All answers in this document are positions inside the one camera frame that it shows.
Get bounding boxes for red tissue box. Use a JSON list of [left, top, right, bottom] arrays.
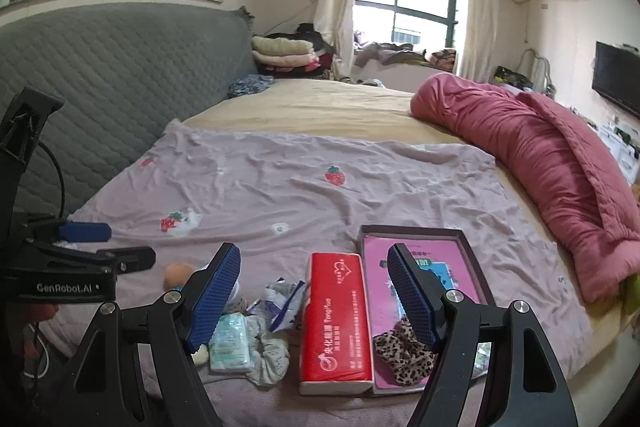
[[299, 252, 375, 397]]

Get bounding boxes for lilac strawberry print blanket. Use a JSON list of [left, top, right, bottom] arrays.
[[37, 118, 596, 427]]

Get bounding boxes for white chair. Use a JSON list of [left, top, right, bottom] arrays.
[[517, 49, 556, 95]]

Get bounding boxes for white cable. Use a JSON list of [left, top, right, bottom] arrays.
[[27, 322, 51, 380]]

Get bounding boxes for white blue patterned tissue pack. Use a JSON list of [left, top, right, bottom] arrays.
[[207, 312, 253, 373]]

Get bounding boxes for white storage boxes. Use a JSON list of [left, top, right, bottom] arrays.
[[597, 117, 640, 182]]

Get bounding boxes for white purple plastic packet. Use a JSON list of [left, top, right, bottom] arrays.
[[245, 277, 307, 333]]

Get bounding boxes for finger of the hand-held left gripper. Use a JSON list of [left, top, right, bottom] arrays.
[[22, 217, 112, 244], [30, 242, 157, 278]]

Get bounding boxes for yellow green cloth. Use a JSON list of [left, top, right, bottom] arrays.
[[621, 274, 640, 308]]

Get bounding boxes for shallow box with pink inside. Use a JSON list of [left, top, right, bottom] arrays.
[[357, 224, 497, 395]]

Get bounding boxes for white jar with lid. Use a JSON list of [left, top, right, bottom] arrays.
[[222, 277, 246, 315]]

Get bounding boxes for clothes on window sill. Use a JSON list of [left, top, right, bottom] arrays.
[[354, 39, 458, 70]]

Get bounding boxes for black cable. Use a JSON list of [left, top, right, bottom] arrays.
[[35, 141, 67, 220]]

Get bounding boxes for beige bed sheet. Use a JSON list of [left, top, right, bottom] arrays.
[[182, 77, 633, 388]]

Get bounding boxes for pink quilt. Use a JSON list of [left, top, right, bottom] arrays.
[[410, 73, 640, 305]]

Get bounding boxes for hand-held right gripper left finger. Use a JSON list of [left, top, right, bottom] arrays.
[[70, 243, 242, 427]]

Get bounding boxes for orange makeup sponge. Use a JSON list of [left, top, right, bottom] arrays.
[[165, 263, 196, 292]]

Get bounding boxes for person's left hand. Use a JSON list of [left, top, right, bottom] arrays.
[[7, 303, 61, 360]]

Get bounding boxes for dark blue patterned cloth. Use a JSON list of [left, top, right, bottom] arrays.
[[229, 74, 275, 98]]

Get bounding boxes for grey quilted headboard cover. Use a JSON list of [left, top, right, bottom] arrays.
[[0, 2, 256, 228]]

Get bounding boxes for black bag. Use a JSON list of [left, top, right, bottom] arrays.
[[495, 66, 536, 90]]

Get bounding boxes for leopard print scrunchie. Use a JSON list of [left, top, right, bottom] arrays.
[[374, 318, 437, 388]]

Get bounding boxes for green tissue pack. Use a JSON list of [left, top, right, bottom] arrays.
[[470, 341, 490, 380]]

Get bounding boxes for black television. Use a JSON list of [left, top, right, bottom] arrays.
[[591, 41, 640, 120]]

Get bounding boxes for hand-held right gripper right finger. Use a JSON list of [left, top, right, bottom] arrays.
[[387, 243, 576, 427]]

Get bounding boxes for pile of dark clothes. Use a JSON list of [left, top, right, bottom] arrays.
[[295, 23, 336, 58]]

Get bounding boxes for stack of folded clothes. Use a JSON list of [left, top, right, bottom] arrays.
[[250, 34, 321, 72]]

